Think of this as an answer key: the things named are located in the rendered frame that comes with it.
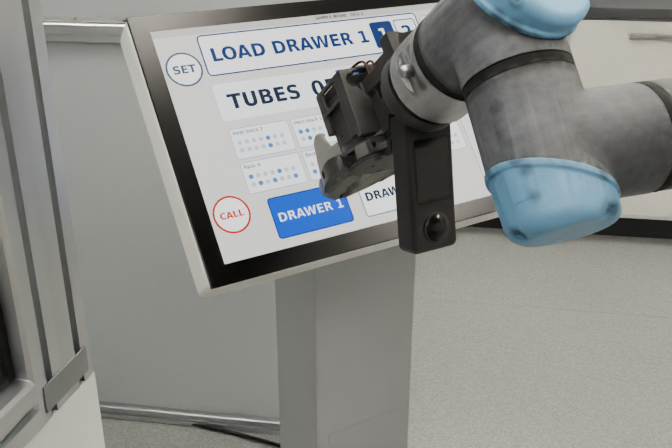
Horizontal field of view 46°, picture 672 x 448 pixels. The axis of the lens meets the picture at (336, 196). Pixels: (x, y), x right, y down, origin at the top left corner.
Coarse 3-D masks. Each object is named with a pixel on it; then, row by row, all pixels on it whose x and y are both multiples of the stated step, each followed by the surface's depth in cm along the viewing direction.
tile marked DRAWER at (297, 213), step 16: (304, 192) 86; (320, 192) 86; (272, 208) 83; (288, 208) 84; (304, 208) 85; (320, 208) 86; (336, 208) 87; (288, 224) 84; (304, 224) 84; (320, 224) 85; (336, 224) 86
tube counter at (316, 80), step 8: (360, 64) 95; (304, 72) 91; (312, 72) 92; (320, 72) 92; (328, 72) 92; (312, 80) 91; (320, 80) 92; (328, 80) 92; (312, 88) 91; (320, 88) 91
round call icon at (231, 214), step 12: (240, 192) 83; (216, 204) 81; (228, 204) 82; (240, 204) 82; (216, 216) 81; (228, 216) 81; (240, 216) 82; (252, 216) 82; (216, 228) 80; (228, 228) 81; (240, 228) 81; (252, 228) 82
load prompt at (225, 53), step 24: (312, 24) 94; (336, 24) 95; (360, 24) 97; (384, 24) 98; (408, 24) 100; (216, 48) 87; (240, 48) 89; (264, 48) 90; (288, 48) 91; (312, 48) 93; (336, 48) 94; (360, 48) 96; (216, 72) 86; (240, 72) 88
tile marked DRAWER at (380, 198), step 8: (392, 176) 91; (376, 184) 90; (384, 184) 90; (392, 184) 91; (360, 192) 88; (368, 192) 89; (376, 192) 89; (384, 192) 90; (392, 192) 90; (368, 200) 89; (376, 200) 89; (384, 200) 89; (392, 200) 90; (368, 208) 88; (376, 208) 89; (384, 208) 89; (392, 208) 89; (368, 216) 88
